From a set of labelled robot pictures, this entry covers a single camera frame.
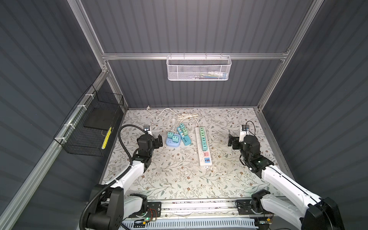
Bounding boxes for long white cable at back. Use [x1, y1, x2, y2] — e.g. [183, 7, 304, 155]
[145, 105, 179, 118]

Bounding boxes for black wire mesh basket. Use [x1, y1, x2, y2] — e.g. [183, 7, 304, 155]
[54, 86, 124, 157]

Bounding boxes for white coiled power cable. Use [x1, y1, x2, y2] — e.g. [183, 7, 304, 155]
[168, 113, 200, 136]

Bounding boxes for black pad in basket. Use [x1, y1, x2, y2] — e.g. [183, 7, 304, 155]
[83, 108, 119, 131]

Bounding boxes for teal charger cube front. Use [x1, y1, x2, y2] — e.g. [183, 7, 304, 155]
[172, 135, 180, 143]

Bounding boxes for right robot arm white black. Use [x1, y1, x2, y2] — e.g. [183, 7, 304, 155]
[228, 132, 345, 230]

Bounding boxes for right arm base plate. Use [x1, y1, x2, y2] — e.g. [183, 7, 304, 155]
[235, 199, 274, 217]

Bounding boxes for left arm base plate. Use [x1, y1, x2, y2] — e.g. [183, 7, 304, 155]
[129, 202, 162, 219]

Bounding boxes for light blue square power socket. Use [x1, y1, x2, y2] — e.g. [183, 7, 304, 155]
[166, 134, 181, 148]

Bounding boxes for yellow striped item in basket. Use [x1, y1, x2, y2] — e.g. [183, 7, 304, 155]
[101, 127, 113, 150]

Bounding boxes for white slotted cable duct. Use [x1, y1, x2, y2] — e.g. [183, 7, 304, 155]
[122, 218, 259, 230]

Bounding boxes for teal power strip with USB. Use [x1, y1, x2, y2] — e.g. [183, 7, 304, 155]
[177, 127, 191, 146]

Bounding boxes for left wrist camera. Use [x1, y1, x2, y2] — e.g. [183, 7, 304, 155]
[143, 125, 152, 136]

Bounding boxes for white wire mesh basket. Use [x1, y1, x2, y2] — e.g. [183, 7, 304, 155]
[166, 55, 232, 81]

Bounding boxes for white multicolour power strip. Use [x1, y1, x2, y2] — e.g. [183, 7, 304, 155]
[195, 126, 213, 168]

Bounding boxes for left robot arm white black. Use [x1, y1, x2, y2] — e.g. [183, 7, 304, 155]
[79, 133, 163, 230]

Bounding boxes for items in white basket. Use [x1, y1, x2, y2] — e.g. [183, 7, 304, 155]
[190, 71, 228, 81]

